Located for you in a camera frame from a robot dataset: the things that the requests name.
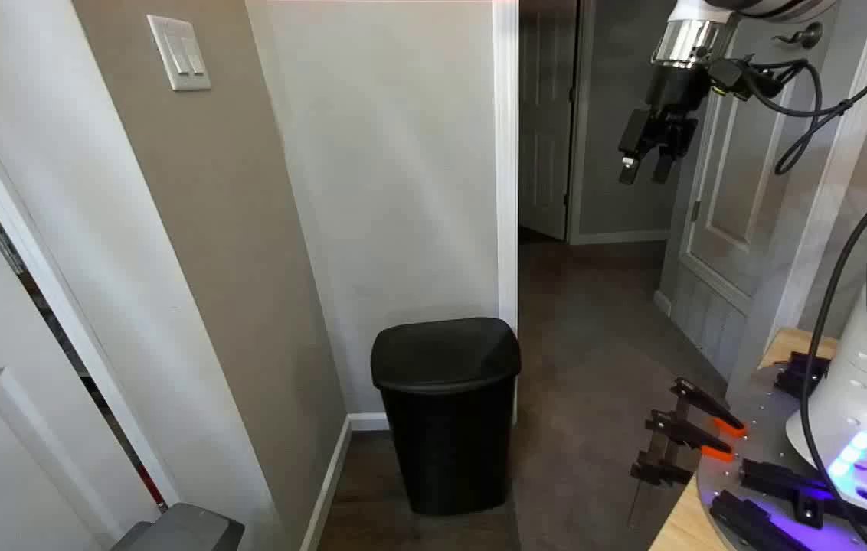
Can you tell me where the grey metal base plate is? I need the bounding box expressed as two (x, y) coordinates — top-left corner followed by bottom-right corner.
(694, 358), (867, 551)

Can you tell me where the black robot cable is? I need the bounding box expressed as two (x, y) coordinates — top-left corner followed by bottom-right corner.
(704, 0), (867, 178)

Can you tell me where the black plastic trash bin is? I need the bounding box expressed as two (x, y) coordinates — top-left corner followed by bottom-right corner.
(371, 317), (521, 517)

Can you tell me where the silver door lever handle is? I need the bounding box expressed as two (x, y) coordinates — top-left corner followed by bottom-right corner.
(777, 21), (823, 50)

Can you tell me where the white door with lever handle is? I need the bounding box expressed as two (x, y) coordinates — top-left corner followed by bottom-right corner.
(660, 0), (867, 382)

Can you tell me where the black orange clamp lower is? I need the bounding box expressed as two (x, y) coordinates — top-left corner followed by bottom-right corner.
(632, 411), (737, 483)

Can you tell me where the black orange clamp upper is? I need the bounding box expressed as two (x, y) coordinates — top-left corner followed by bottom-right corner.
(671, 378), (749, 439)

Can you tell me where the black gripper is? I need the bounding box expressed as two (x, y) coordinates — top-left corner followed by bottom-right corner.
(619, 69), (710, 183)

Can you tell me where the grey box corner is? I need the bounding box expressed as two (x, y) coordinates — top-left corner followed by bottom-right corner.
(112, 503), (247, 551)

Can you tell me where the white wall light switch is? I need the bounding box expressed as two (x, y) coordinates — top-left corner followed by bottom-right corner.
(148, 15), (213, 93)

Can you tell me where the black orange clamp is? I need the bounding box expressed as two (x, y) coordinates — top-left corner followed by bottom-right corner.
(671, 378), (749, 439)
(632, 411), (737, 483)

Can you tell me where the white panel door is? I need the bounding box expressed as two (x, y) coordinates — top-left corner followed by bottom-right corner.
(0, 79), (181, 551)

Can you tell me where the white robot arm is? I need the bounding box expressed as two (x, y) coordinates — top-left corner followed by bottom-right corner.
(619, 0), (867, 506)

